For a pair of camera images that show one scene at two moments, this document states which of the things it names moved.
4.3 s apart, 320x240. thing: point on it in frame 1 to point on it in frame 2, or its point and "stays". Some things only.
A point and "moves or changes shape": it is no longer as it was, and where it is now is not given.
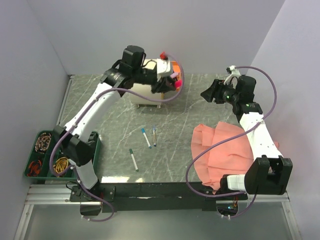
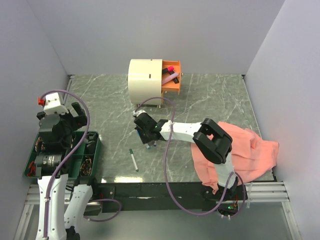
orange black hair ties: x=34 y=168 stays
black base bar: x=148 y=197 stays
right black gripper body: x=228 y=94 to x=144 y=135
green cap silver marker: x=134 y=160 stays
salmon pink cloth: x=235 y=157 stays
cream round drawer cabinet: x=145 y=90 stays
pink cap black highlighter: x=178 y=83 moves or changes shape
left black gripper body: x=146 y=76 to x=72 y=123
